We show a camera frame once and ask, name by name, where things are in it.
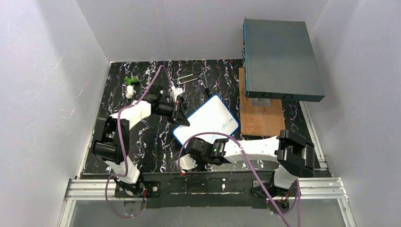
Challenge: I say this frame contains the green white toy figure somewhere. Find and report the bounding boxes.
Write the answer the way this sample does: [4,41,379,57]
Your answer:
[124,76,139,99]

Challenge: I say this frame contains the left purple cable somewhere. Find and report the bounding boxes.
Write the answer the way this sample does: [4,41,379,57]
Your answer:
[104,65,176,218]

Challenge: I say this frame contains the wire whiteboard stand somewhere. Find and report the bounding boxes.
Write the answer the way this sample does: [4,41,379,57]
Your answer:
[173,70,212,110]

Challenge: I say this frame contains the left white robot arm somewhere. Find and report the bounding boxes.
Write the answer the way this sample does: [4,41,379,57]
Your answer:
[90,86,190,185]

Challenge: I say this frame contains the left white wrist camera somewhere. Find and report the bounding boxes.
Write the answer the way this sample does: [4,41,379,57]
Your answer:
[170,86,183,102]

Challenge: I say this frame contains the silver metal bracket plate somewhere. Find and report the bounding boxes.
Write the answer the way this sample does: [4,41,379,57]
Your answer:
[252,98,271,107]

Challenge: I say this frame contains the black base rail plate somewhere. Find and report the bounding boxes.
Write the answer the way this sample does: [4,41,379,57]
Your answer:
[114,170,301,209]

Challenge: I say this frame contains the blue framed whiteboard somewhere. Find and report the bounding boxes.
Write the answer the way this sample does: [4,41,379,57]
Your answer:
[172,94,240,145]

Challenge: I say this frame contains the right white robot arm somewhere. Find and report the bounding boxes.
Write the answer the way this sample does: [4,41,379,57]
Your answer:
[176,130,315,197]

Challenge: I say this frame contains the dark grey metal box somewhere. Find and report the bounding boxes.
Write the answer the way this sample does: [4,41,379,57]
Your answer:
[243,18,325,102]

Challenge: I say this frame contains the wooden board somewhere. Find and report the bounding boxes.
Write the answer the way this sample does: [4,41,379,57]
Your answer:
[238,68,285,137]

